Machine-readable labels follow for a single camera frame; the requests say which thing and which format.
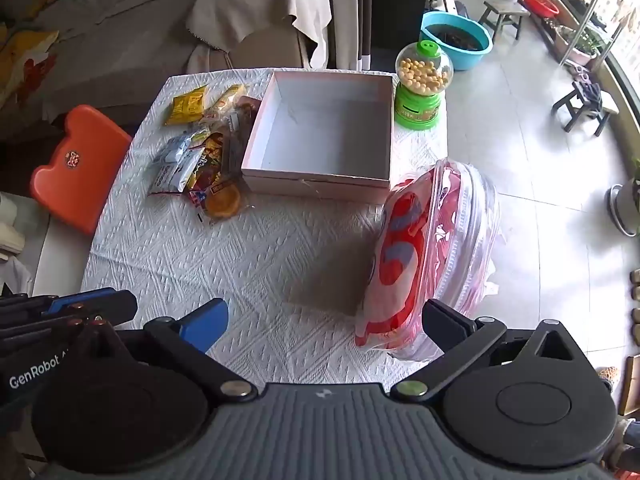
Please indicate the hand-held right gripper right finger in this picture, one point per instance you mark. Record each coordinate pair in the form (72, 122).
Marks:
(450, 327)

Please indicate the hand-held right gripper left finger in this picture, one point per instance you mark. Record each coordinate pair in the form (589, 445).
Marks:
(207, 327)

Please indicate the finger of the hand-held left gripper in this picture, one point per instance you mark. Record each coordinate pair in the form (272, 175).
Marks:
(40, 327)
(85, 300)

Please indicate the long pale snack packet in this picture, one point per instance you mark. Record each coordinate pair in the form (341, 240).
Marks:
(226, 100)

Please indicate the white patterned tablecloth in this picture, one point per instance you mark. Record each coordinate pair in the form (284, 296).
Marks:
(200, 260)

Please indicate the red and clear zip bag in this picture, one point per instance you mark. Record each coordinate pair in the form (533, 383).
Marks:
(430, 240)

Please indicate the clear packet with orange cake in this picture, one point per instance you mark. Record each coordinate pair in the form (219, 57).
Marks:
(222, 202)

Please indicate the orange plastic chair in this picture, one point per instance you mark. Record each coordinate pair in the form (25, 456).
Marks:
(80, 160)

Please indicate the white packet with red edge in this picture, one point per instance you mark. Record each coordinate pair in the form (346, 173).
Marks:
(175, 165)

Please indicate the red snack packet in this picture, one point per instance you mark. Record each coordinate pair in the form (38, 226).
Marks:
(210, 160)

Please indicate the yellow snack packet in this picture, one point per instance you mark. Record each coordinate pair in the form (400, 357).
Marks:
(187, 105)

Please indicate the green candy dispenser jar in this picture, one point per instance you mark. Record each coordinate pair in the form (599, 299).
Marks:
(422, 85)

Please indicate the yellow and red printed blanket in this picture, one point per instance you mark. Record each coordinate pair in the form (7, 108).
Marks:
(25, 60)

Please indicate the dark small stool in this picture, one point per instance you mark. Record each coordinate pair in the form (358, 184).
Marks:
(585, 102)

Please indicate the beige covered sofa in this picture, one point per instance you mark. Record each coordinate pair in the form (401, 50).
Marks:
(125, 35)

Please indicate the blue plastic basin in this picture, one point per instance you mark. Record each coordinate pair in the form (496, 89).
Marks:
(457, 55)

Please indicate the wooden stool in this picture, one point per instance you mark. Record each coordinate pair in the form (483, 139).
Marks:
(505, 10)

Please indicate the beige draped cloth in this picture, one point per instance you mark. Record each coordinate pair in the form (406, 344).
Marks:
(260, 0)

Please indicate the beige and brown curtain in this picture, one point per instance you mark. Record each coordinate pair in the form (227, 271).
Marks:
(350, 10)

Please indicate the red plastic basin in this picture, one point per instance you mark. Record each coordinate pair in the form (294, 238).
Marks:
(540, 2)

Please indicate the metal plant rack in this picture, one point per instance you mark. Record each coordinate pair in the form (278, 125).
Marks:
(585, 5)

